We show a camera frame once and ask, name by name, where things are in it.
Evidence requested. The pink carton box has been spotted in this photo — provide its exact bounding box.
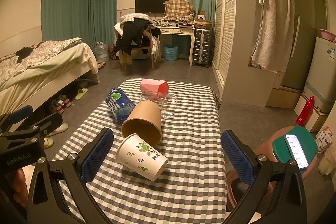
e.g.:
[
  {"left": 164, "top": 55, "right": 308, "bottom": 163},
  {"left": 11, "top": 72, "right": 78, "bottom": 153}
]
[{"left": 139, "top": 79, "right": 169, "bottom": 98}]

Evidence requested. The white floral paper cup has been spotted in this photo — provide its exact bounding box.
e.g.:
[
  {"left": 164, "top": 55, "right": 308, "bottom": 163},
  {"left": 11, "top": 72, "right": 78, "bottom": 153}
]
[{"left": 116, "top": 133, "right": 169, "bottom": 181}]

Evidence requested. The brown kraft paper cup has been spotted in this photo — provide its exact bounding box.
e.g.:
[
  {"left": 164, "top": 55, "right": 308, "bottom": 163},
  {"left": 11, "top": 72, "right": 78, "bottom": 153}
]
[{"left": 121, "top": 100, "right": 162, "bottom": 147}]

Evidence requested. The person's left hand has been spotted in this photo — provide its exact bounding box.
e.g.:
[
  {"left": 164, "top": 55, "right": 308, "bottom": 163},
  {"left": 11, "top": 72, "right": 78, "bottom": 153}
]
[{"left": 6, "top": 168, "right": 29, "bottom": 207}]

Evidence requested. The bed with floral bedding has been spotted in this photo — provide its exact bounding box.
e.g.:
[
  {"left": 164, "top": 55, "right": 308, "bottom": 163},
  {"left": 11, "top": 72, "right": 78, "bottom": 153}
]
[{"left": 1, "top": 38, "right": 98, "bottom": 114}]

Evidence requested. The sneaker under bed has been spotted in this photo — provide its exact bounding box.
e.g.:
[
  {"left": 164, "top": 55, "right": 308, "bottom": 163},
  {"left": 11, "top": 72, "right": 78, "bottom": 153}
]
[{"left": 49, "top": 94, "right": 72, "bottom": 114}]

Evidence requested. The lit smartphone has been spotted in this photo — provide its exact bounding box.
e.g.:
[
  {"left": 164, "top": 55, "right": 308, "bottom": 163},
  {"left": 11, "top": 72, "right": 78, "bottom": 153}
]
[{"left": 284, "top": 135, "right": 309, "bottom": 170}]

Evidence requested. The light green slipper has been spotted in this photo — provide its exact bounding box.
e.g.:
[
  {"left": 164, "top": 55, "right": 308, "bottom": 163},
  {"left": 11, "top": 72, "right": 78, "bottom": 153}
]
[{"left": 75, "top": 88, "right": 88, "bottom": 101}]

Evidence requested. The red water bottle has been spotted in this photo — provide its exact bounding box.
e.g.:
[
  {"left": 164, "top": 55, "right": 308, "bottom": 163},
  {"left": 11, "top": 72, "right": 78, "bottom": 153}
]
[{"left": 296, "top": 96, "right": 315, "bottom": 126}]

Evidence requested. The checkered tablecloth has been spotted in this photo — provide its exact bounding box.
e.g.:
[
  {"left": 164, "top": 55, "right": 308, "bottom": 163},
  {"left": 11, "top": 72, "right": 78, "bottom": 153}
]
[{"left": 55, "top": 81, "right": 227, "bottom": 223}]

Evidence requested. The large water jug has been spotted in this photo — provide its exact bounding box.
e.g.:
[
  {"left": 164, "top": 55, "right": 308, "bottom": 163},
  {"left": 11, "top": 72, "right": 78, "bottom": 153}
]
[{"left": 95, "top": 42, "right": 109, "bottom": 63}]

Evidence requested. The cardboard box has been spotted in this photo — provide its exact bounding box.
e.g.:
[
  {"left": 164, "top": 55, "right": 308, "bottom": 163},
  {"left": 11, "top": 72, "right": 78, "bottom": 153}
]
[{"left": 266, "top": 86, "right": 301, "bottom": 109}]

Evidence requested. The teal curtain left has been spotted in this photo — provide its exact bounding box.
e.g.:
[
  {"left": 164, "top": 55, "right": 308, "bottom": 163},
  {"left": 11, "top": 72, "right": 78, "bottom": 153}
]
[{"left": 41, "top": 0, "right": 117, "bottom": 50}]

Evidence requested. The white mini fridge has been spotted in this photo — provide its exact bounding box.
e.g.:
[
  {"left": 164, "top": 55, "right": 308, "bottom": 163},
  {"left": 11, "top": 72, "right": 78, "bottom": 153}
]
[{"left": 303, "top": 37, "right": 335, "bottom": 113}]

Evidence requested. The clear plastic container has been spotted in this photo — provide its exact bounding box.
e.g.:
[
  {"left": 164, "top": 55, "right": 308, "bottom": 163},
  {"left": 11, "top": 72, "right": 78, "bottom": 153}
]
[{"left": 139, "top": 91, "right": 177, "bottom": 120}]

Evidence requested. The wooden chair with clothes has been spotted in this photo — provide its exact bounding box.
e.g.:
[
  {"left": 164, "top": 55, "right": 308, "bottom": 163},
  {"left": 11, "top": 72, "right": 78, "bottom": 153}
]
[{"left": 113, "top": 13, "right": 161, "bottom": 69}]

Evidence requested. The hanging white towel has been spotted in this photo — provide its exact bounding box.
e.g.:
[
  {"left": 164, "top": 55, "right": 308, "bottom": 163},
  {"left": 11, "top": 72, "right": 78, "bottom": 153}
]
[{"left": 251, "top": 0, "right": 294, "bottom": 72}]

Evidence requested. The blue laundry basket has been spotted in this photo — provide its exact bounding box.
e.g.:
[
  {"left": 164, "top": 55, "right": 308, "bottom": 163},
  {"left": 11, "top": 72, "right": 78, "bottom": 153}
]
[{"left": 163, "top": 44, "right": 179, "bottom": 61}]

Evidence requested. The white desk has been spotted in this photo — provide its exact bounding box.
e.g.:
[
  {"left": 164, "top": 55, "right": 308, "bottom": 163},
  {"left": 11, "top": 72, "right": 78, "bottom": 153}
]
[{"left": 158, "top": 26, "right": 195, "bottom": 67}]

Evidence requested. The pink basin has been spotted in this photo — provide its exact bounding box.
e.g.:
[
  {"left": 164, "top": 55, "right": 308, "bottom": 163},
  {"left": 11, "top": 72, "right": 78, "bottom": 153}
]
[{"left": 319, "top": 28, "right": 336, "bottom": 42}]

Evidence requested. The black television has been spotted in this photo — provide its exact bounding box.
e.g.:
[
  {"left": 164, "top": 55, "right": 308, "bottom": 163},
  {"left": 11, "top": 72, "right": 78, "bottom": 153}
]
[{"left": 135, "top": 0, "right": 168, "bottom": 14}]

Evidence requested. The dark suitcase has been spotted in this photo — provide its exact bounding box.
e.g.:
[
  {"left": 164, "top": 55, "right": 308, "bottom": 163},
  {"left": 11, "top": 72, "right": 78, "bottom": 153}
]
[{"left": 192, "top": 28, "right": 213, "bottom": 67}]

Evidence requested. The plaid blanket pile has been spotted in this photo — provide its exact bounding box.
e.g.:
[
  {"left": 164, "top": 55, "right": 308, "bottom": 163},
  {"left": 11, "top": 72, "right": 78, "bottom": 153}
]
[{"left": 163, "top": 0, "right": 195, "bottom": 22}]

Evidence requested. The white louvered wardrobe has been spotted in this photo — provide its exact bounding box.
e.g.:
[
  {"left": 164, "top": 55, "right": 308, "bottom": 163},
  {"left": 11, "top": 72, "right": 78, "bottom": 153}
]
[{"left": 212, "top": 0, "right": 276, "bottom": 106}]

